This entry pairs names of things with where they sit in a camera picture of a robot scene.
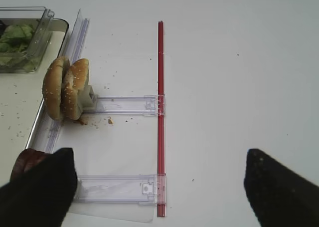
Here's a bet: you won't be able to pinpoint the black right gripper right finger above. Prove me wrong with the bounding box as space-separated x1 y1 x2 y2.
244 149 319 227

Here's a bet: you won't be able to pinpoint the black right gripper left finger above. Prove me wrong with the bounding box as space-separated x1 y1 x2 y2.
0 148 78 227

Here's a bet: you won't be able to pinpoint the green lettuce leaves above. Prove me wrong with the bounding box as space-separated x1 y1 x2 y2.
0 24 34 72

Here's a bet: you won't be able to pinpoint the metal serving tray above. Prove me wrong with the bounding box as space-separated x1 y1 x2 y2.
0 18 69 150

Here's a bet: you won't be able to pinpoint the left sesame bun half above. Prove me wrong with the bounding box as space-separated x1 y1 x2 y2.
42 56 70 121

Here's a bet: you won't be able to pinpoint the sesame bun half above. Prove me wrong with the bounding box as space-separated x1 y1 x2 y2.
42 56 70 121
61 58 89 120

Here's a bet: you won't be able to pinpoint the clear pusher track lower right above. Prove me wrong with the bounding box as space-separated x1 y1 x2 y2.
74 175 166 205

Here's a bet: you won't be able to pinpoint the clear pusher track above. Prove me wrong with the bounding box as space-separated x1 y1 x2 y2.
74 175 166 205
83 95 165 116

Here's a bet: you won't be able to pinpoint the white pusher block upper right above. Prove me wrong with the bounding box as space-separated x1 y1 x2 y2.
78 85 96 111

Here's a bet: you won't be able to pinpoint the right sesame bun half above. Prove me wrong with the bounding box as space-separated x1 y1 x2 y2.
61 58 89 120

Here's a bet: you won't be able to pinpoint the clear pusher track upper right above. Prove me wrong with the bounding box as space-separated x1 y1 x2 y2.
83 95 165 116

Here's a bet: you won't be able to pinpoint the clear divider strip right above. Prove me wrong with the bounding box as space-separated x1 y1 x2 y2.
26 13 91 154

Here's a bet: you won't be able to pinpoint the clear plastic salad container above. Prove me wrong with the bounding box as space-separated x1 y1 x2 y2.
0 6 55 73

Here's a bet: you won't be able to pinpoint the red plastic rail right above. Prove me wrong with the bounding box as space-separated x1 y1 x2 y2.
157 21 166 218

